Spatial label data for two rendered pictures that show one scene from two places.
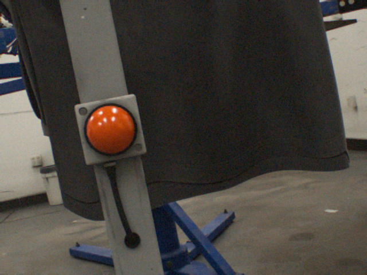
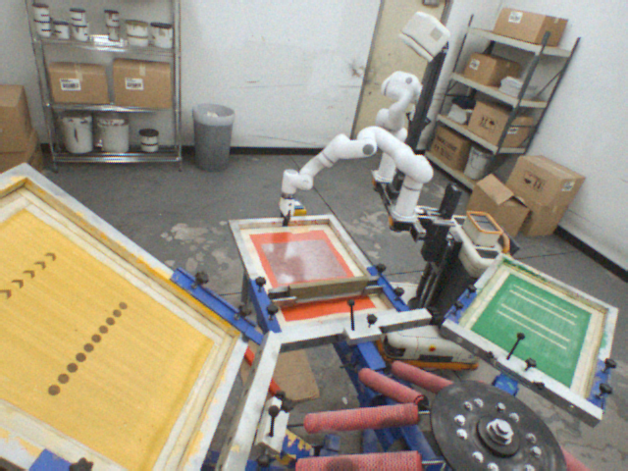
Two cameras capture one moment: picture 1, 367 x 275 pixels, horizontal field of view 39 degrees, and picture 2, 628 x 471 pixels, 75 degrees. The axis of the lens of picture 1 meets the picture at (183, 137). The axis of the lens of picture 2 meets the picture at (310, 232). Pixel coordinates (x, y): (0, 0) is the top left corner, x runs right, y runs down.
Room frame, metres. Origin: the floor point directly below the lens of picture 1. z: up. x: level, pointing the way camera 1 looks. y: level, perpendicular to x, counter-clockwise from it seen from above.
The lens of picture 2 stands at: (2.45, -0.50, 2.11)
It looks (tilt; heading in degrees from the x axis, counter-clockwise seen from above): 32 degrees down; 161
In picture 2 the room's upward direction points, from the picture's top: 11 degrees clockwise
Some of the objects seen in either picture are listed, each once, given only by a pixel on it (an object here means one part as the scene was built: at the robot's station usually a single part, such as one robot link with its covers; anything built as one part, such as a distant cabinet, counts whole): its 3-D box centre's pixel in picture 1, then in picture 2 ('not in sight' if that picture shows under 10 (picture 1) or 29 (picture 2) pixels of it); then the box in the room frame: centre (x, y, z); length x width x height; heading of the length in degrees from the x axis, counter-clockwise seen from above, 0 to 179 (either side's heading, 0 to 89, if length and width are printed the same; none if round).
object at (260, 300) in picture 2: not in sight; (264, 309); (1.30, -0.23, 0.98); 0.30 x 0.05 x 0.07; 8
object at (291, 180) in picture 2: not in sight; (297, 183); (0.67, 0.00, 1.22); 0.15 x 0.10 x 0.11; 75
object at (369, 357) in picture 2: not in sight; (365, 353); (1.58, 0.09, 1.02); 0.17 x 0.06 x 0.05; 8
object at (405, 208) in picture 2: not in sight; (409, 200); (0.81, 0.57, 1.21); 0.16 x 0.13 x 0.15; 81
